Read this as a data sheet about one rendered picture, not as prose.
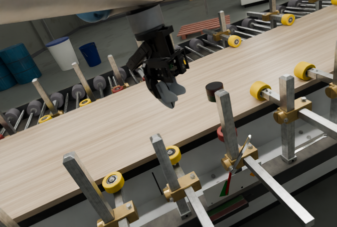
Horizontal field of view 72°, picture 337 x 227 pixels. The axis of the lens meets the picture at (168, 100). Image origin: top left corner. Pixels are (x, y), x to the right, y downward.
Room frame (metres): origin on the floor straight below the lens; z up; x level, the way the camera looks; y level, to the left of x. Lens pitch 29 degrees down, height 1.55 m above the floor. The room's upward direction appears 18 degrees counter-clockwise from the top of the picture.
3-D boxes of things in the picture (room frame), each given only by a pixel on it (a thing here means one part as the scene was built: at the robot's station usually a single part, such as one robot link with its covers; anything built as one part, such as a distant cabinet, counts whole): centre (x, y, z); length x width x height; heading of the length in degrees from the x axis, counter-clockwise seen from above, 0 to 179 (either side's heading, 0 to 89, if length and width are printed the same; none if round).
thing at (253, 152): (0.65, -0.19, 0.84); 0.13 x 0.06 x 0.05; 100
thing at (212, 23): (5.43, -1.33, 0.06); 1.22 x 0.84 x 0.11; 72
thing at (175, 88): (0.53, -0.03, 1.27); 0.06 x 0.03 x 0.09; 44
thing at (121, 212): (0.55, 0.30, 0.84); 0.13 x 0.06 x 0.05; 100
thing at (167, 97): (0.51, 0.00, 1.27); 0.06 x 0.03 x 0.09; 44
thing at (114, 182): (0.68, 0.31, 0.85); 0.08 x 0.08 x 0.11
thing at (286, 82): (0.68, -0.42, 0.87); 0.03 x 0.03 x 0.48; 10
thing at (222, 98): (0.64, -0.17, 0.92); 0.03 x 0.03 x 0.48; 10
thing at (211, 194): (0.61, -0.14, 0.75); 0.26 x 0.01 x 0.10; 100
